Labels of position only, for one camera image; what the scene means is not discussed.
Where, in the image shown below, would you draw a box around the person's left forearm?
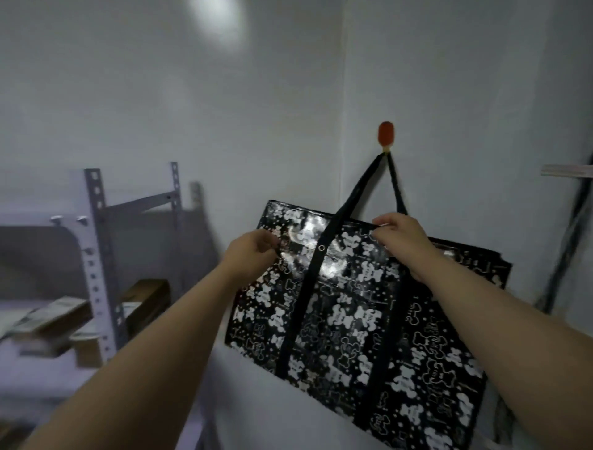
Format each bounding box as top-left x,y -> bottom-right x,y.
21,260 -> 246,450

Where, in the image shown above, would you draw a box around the person's right hand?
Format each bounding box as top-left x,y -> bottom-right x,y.
372,213 -> 441,284

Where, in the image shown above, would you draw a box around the person's right forearm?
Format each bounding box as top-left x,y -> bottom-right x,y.
417,253 -> 593,450

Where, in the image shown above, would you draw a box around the black cables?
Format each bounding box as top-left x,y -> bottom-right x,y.
491,155 -> 593,443

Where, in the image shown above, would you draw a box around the grey metal shelving rack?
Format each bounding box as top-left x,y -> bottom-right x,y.
0,162 -> 204,450

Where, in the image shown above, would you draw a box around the orange wall hook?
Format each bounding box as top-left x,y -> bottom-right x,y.
377,121 -> 395,153

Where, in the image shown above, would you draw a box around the person's left hand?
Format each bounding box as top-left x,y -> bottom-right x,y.
223,228 -> 281,284

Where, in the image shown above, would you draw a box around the brown cardboard box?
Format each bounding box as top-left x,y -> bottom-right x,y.
120,279 -> 171,337

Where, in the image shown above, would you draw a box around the black white patterned tote bag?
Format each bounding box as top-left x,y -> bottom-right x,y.
225,152 -> 513,450

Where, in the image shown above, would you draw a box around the flat cardboard box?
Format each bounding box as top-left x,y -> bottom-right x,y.
5,297 -> 93,346

